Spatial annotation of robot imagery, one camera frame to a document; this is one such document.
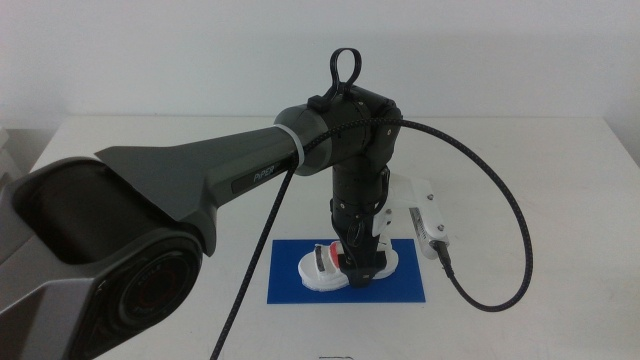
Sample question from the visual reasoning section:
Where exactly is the white sandal with striped straps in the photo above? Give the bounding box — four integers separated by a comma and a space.
297, 239, 400, 293

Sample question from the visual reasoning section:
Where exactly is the blue rectangular mat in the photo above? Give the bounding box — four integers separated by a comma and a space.
266, 238, 427, 305

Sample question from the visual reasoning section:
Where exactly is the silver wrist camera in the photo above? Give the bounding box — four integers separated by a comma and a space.
408, 206, 451, 261

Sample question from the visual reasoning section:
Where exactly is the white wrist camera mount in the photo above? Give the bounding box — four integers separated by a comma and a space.
371, 174, 447, 251

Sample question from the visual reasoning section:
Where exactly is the white cable tie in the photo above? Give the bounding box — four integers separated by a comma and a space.
273, 123, 307, 167

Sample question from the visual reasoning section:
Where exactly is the black braided cable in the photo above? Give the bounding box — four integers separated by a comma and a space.
209, 117, 535, 360

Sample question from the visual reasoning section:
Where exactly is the thin black cable loop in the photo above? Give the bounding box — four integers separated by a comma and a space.
306, 47, 363, 112

